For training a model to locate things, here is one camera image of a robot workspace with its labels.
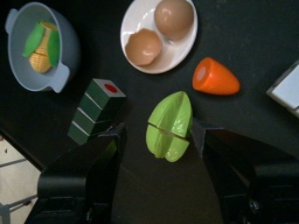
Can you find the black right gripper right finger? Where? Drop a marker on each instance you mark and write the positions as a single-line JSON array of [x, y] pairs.
[[240, 172]]

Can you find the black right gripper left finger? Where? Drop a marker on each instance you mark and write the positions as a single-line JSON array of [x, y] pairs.
[[82, 172]]

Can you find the white toy cleaver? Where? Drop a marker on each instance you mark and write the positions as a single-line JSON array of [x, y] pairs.
[[287, 89]]

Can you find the green toy sushi roll block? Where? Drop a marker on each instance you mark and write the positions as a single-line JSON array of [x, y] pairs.
[[94, 109]]

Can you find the light green toy starfruit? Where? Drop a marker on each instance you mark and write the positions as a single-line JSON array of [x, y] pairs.
[[169, 125]]

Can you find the orange toy carrot piece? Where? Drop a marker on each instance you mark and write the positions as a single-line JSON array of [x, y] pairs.
[[217, 78]]

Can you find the grey blue toy pot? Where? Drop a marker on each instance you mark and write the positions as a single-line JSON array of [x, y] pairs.
[[38, 49]]

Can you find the toy corn cob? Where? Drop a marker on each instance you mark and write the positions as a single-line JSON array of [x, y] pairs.
[[41, 46]]

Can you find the brown toy eggshell half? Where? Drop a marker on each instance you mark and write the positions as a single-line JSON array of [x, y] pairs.
[[142, 47]]

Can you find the white round plate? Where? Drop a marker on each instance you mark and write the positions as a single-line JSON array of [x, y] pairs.
[[176, 46]]

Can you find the whole brown toy egg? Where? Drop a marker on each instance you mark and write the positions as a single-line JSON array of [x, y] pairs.
[[173, 18]]

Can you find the grey metal frame bar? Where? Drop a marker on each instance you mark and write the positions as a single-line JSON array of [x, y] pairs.
[[10, 204]]

